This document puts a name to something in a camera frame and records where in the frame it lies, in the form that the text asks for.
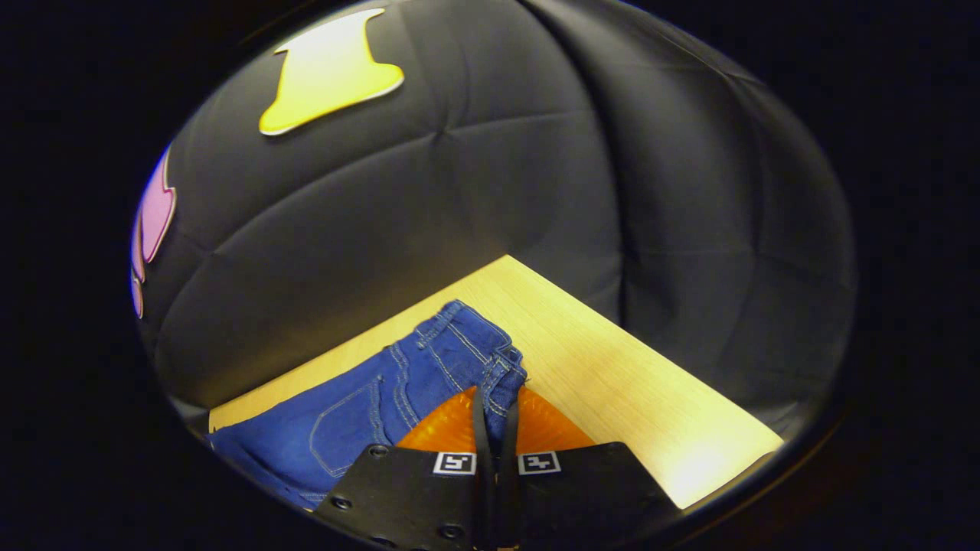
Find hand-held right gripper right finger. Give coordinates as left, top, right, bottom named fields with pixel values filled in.
left=498, top=386, right=681, bottom=551

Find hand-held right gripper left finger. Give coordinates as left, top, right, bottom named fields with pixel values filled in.
left=314, top=386, right=498, bottom=551

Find blue denim jeans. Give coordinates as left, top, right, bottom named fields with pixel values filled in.
left=205, top=300, right=529, bottom=512

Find black backdrop cloth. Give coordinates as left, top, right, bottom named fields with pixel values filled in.
left=130, top=0, right=857, bottom=439

